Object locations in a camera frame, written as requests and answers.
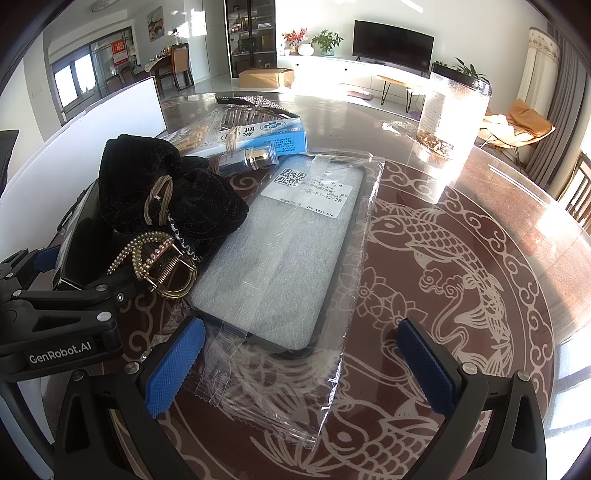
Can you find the black flat television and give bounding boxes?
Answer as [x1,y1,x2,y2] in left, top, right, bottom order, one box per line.
[353,20,435,76]

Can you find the phone case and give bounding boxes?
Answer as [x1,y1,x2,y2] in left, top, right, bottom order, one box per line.
[168,150,386,450]

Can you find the white foam board panels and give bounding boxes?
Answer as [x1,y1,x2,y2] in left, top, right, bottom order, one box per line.
[0,76,167,259]

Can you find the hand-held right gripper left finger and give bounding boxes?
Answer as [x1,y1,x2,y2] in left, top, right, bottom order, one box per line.
[53,318,206,480]

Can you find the gold pearl hair clip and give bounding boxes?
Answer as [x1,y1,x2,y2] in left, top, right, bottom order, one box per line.
[107,232,198,301]

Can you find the wooden slatted chair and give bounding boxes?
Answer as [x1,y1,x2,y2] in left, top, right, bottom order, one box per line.
[556,152,591,232]

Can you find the framed wall painting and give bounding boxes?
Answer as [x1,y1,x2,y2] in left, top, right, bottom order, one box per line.
[147,6,166,42]

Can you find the glass balcony door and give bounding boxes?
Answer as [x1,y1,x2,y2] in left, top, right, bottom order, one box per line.
[48,28,139,125]

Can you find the wooden bench with hairpin legs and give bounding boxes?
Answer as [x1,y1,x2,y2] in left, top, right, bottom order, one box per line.
[375,75,423,112]

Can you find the orange lounge chair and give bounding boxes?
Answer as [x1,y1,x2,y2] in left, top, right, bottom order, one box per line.
[480,98,555,148]

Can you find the white television cabinet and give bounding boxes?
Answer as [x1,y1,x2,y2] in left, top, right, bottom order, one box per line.
[277,54,432,100]

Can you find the cotton swab packet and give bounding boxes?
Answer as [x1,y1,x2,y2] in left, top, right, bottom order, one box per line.
[164,121,222,153]

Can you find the red flowers in vase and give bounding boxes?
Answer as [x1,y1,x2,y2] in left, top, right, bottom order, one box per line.
[281,28,309,55]

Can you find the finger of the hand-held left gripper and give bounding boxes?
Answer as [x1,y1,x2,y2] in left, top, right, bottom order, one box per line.
[0,269,140,332]
[0,247,63,289]

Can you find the wooden dining chair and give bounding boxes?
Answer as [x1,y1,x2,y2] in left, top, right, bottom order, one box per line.
[171,44,195,90]

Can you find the dark glass display cabinet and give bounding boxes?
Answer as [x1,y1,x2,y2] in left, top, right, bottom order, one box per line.
[225,0,278,79]

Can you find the black comb in clear packet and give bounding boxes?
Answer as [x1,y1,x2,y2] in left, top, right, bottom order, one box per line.
[215,95,301,121]

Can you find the brown cardboard box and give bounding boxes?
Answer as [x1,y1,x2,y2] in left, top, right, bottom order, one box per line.
[238,67,295,88]

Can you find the small glass bottle gold cap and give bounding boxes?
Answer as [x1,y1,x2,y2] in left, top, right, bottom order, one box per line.
[210,144,280,175]

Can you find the grey curtain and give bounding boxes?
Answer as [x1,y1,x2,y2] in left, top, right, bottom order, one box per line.
[540,44,591,199]

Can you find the green potted plant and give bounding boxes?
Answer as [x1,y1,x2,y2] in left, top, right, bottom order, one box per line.
[311,30,345,57]

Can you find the large leafy potted plant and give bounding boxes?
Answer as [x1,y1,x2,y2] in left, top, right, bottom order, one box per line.
[452,58,490,86]

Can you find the black velvet scrunchie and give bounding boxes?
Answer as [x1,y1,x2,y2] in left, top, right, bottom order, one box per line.
[98,134,250,241]

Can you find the clear jar with black lid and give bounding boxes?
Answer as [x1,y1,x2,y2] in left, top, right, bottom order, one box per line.
[417,65,491,160]

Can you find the white covered standing air conditioner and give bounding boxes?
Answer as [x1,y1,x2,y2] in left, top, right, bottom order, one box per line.
[526,28,561,125]

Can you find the blue and white toothpaste box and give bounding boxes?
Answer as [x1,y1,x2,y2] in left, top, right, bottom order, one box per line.
[217,115,309,155]

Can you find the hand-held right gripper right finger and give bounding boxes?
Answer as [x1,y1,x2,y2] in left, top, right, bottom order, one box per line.
[397,318,548,480]

